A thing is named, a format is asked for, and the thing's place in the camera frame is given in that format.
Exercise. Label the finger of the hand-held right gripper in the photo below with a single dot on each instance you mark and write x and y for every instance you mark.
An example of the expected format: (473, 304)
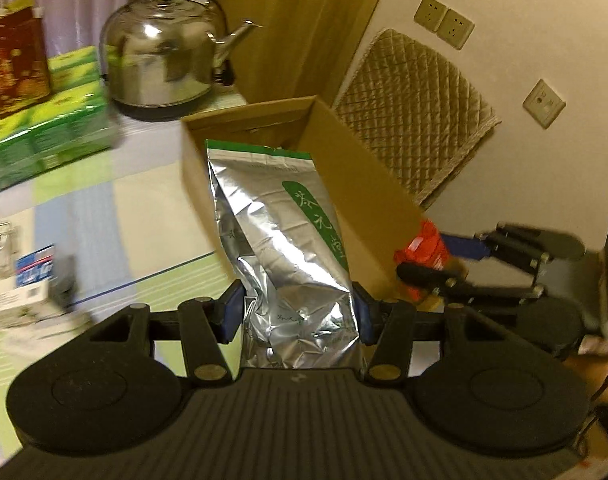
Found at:
(464, 245)
(424, 274)

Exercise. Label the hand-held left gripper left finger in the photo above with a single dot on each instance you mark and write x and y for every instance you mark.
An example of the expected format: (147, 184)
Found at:
(229, 316)

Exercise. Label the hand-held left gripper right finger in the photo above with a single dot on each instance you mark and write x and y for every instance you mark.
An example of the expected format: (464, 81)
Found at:
(364, 321)

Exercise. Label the red snack packet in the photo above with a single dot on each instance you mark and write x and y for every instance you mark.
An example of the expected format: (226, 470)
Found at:
(424, 249)

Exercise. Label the silver foil tea bag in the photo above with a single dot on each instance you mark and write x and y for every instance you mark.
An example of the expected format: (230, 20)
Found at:
(279, 240)

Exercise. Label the brown cardboard box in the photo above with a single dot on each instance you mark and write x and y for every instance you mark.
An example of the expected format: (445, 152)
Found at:
(344, 160)

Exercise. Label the person's right hand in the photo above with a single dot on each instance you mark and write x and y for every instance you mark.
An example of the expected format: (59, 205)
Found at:
(596, 377)

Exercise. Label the pastel striped tablecloth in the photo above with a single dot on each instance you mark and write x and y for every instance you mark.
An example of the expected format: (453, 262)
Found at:
(133, 210)

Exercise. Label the beige quilted cushion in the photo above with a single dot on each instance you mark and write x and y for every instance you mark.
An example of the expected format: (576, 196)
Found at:
(414, 110)

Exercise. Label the white paper packet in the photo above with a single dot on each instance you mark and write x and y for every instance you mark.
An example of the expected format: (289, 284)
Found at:
(13, 307)

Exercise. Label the clear glass cup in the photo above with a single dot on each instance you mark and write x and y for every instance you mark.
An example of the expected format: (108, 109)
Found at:
(1, 252)

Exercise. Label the green tissue multipack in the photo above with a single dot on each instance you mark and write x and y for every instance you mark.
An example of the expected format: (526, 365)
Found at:
(58, 130)

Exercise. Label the stainless steel kettle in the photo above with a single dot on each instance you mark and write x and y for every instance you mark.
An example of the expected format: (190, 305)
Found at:
(158, 55)

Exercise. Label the red gift bag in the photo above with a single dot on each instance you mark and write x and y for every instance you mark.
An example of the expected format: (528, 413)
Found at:
(16, 65)

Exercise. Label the single beige wall socket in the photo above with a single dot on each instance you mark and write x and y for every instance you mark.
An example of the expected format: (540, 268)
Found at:
(544, 103)

